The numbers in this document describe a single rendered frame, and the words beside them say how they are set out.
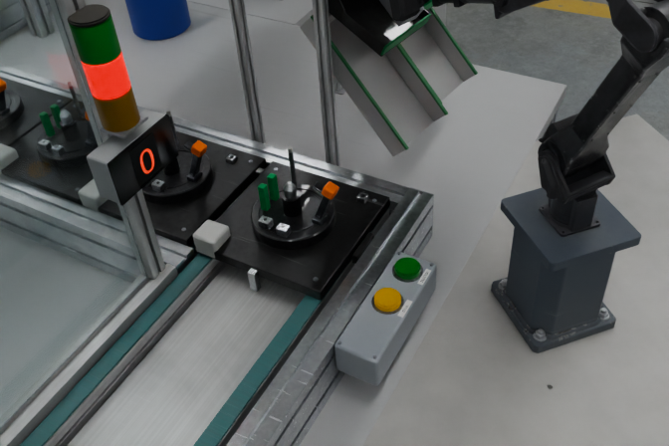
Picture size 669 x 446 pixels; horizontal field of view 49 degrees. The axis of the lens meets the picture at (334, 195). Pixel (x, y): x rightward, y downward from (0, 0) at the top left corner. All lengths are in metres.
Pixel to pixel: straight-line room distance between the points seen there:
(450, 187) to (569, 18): 2.54
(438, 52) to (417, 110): 0.17
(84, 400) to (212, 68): 1.01
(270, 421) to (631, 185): 0.85
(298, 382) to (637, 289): 0.60
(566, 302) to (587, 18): 2.88
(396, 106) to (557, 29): 2.50
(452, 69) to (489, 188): 0.25
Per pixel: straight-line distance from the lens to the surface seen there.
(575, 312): 1.19
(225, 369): 1.13
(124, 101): 0.98
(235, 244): 1.22
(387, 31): 1.26
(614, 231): 1.12
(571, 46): 3.69
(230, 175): 1.35
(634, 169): 1.57
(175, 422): 1.09
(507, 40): 3.69
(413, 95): 1.40
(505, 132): 1.61
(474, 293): 1.27
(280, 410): 1.02
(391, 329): 1.09
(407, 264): 1.16
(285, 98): 1.74
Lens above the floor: 1.81
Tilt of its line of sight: 41 degrees down
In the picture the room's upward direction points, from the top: 5 degrees counter-clockwise
